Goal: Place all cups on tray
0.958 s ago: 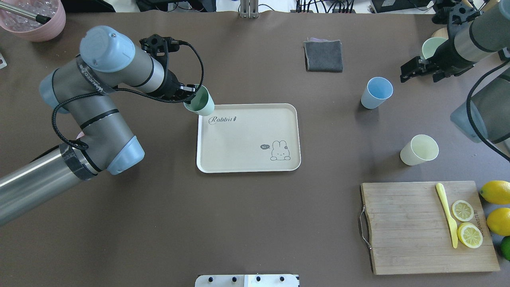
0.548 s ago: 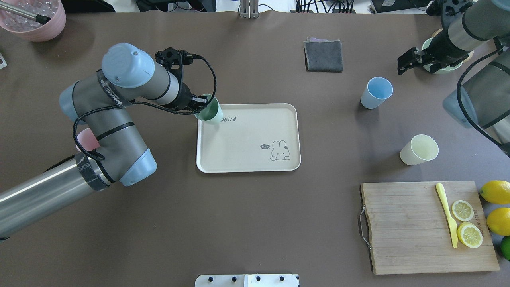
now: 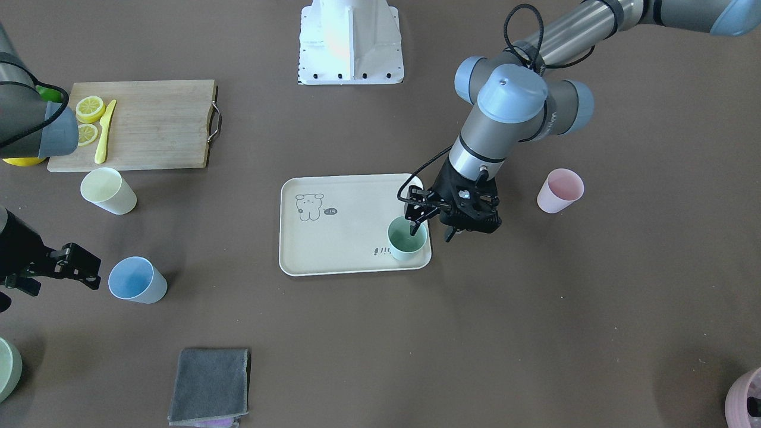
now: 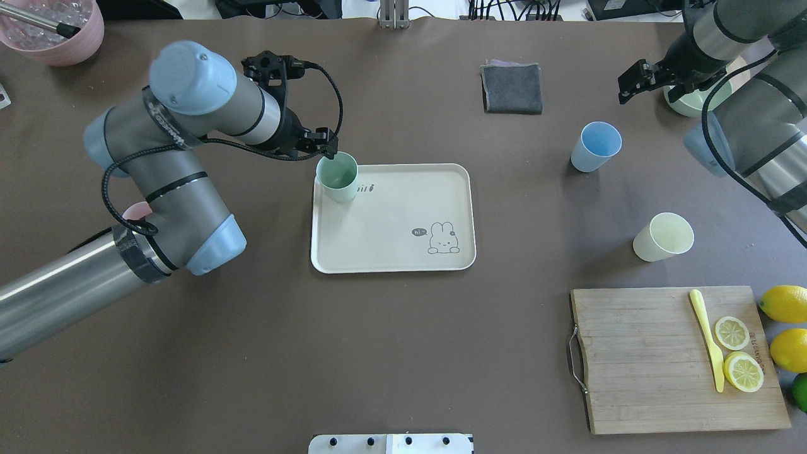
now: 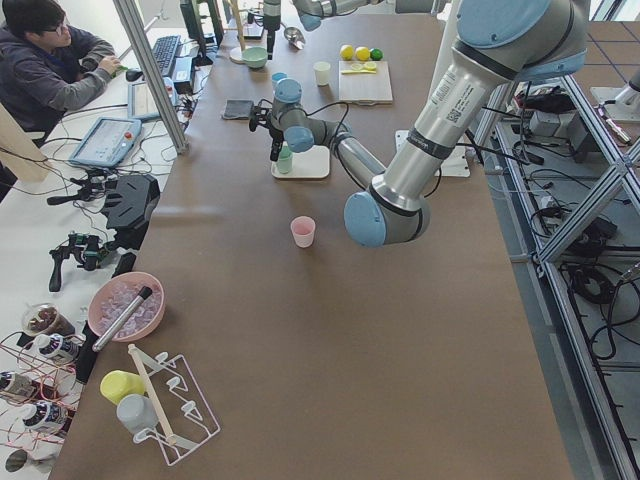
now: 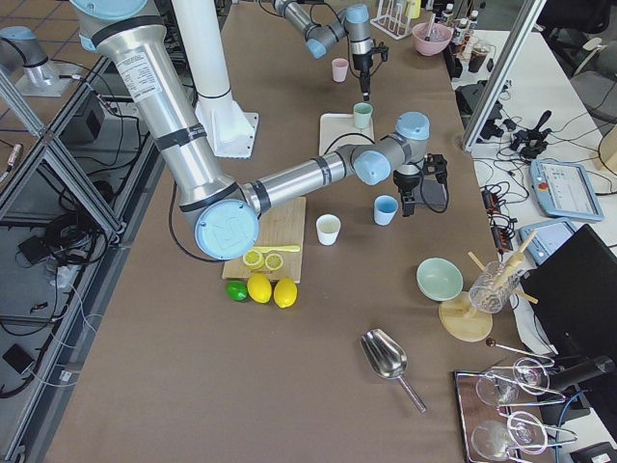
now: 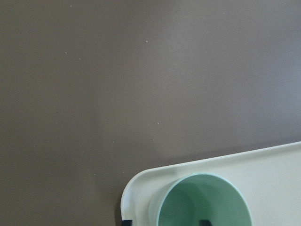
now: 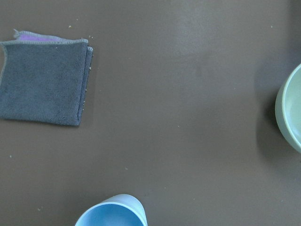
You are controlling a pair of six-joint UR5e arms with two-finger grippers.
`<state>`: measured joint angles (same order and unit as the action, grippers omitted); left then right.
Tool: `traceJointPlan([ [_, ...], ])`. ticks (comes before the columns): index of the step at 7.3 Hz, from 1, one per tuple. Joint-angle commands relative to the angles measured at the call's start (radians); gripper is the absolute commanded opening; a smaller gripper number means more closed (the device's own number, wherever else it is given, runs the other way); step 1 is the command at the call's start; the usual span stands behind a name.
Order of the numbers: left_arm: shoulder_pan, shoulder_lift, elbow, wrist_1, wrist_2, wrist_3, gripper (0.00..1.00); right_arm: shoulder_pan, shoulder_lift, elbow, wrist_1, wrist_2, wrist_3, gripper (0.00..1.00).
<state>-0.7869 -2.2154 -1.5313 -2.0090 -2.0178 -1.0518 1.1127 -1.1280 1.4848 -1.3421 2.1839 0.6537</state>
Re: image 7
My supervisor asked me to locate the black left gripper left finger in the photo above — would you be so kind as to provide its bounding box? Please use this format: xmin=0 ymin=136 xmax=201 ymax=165
xmin=121 ymin=219 xmax=133 ymax=226

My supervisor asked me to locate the cream plastic tray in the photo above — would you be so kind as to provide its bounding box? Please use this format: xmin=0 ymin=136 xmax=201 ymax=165
xmin=120 ymin=142 xmax=301 ymax=226

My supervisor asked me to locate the green plastic cup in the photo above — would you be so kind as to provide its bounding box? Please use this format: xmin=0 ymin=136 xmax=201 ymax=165
xmin=148 ymin=173 xmax=253 ymax=226

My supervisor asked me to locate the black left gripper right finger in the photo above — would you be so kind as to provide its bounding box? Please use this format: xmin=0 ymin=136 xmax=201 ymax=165
xmin=199 ymin=219 xmax=211 ymax=226

